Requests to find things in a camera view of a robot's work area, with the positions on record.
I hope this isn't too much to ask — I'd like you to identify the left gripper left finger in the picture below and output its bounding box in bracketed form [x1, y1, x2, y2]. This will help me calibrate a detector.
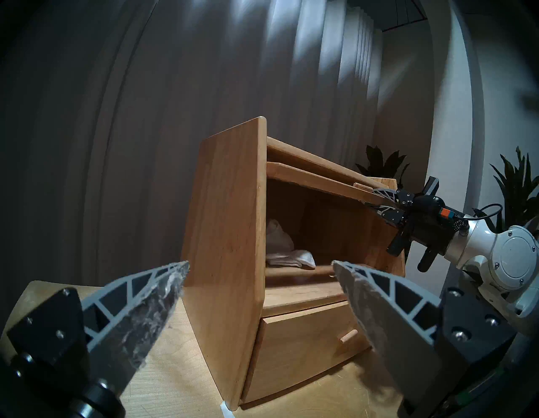
[6, 260, 190, 418]

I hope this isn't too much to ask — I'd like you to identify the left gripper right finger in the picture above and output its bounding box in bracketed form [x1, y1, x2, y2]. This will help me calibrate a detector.
[332, 260, 518, 418]

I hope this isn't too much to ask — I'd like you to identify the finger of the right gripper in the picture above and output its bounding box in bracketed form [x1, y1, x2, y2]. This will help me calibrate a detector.
[373, 188, 415, 207]
[364, 204, 407, 226]

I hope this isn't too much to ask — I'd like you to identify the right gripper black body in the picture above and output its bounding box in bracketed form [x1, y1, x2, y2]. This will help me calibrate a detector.
[387, 177, 468, 272]

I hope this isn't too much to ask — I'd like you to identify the wooden door with ribbed glass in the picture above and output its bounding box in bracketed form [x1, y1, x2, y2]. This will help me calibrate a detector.
[266, 161, 392, 207]

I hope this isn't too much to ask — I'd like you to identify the white sock bundle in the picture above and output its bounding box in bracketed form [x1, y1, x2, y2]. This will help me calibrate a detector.
[265, 219, 316, 270]

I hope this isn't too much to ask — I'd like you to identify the wooden cabinet drawer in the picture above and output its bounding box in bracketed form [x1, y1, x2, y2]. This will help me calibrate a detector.
[240, 301, 371, 405]

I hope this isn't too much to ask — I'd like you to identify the tall dark leafy plant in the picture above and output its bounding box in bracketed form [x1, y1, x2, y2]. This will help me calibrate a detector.
[356, 145, 410, 190]

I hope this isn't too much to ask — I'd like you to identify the leafy plant in white pot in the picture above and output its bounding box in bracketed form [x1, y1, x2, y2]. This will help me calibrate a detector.
[491, 147, 539, 234]

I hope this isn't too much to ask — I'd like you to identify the wooden cabinet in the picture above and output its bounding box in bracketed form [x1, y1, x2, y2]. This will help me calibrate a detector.
[180, 116, 407, 411]

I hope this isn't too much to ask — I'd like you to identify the grey pleated curtain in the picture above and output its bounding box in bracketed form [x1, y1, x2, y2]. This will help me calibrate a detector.
[0, 0, 384, 295]

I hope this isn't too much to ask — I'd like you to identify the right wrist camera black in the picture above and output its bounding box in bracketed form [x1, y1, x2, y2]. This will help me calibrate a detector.
[425, 196, 459, 222]

